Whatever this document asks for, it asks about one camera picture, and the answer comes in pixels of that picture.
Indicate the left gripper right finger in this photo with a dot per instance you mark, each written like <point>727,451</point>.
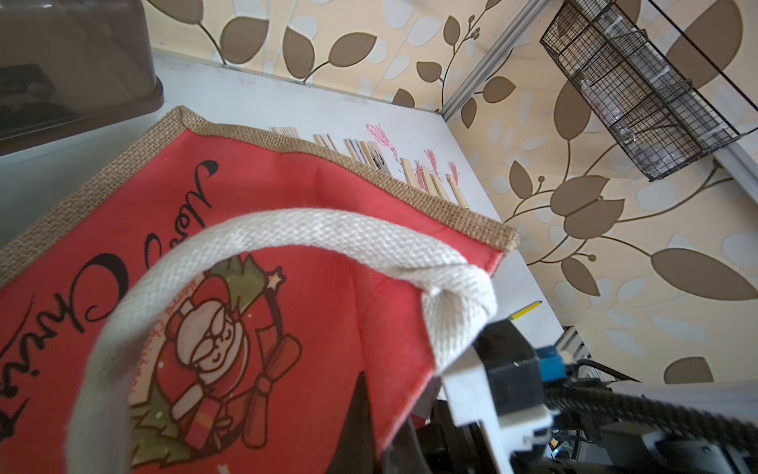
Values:
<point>404,455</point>

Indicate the folding fan black print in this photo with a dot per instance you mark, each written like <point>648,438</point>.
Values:
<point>287,131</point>

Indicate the brown toolbox with white handle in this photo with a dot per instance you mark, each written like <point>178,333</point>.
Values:
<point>68,67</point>

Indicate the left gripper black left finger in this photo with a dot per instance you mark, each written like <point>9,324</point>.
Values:
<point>355,451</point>

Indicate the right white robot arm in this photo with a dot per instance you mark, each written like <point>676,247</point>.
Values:
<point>600,429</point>

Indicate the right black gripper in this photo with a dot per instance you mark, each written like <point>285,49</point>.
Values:
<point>492,404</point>

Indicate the folding fan plain wood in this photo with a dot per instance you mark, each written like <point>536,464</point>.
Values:
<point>325,141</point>

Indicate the yellow hex key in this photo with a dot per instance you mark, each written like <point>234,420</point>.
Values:
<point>525,310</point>

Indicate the right black wire basket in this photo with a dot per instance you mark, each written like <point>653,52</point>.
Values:
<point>672,81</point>

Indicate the folding fan pink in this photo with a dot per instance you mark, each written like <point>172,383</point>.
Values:
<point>435,176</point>
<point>406,165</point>

